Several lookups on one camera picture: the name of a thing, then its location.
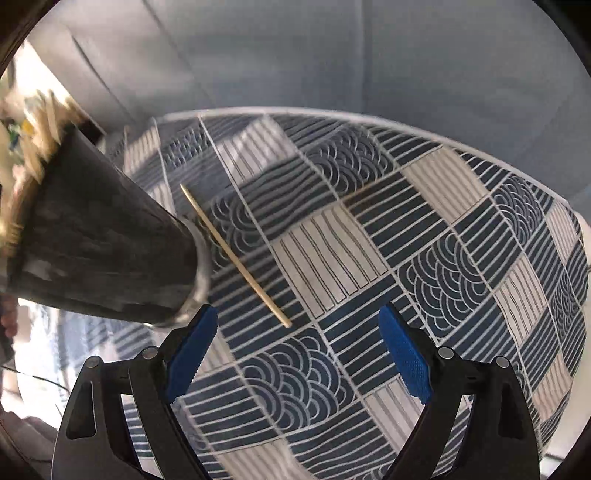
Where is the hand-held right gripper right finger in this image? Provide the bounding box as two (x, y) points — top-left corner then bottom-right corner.
(378, 305), (540, 480)

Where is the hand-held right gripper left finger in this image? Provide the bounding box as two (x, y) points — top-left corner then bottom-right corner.
(51, 305), (219, 480)

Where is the pale wooden chopstick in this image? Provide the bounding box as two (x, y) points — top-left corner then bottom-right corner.
(179, 182), (293, 329)

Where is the black chopstick holder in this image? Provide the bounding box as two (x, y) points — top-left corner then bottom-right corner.
(0, 127), (214, 329)

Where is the bunch of chopsticks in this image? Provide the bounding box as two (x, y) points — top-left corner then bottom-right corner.
(0, 88), (75, 185)

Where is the blue white patterned tablecloth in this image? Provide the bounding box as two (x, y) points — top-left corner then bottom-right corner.
(60, 108), (591, 480)

